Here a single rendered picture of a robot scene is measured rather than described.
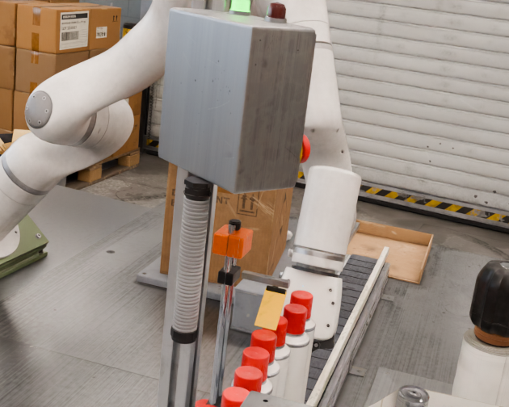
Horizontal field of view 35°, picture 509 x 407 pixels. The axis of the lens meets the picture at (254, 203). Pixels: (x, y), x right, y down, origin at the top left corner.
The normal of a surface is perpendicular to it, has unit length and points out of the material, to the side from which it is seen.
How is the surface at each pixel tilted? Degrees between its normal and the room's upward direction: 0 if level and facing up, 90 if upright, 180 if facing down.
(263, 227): 90
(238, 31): 90
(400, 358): 0
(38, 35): 91
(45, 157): 56
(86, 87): 68
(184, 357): 90
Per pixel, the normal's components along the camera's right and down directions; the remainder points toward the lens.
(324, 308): -0.17, -0.09
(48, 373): 0.11, -0.95
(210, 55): -0.79, 0.10
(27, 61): -0.34, 0.22
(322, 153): 0.00, 0.76
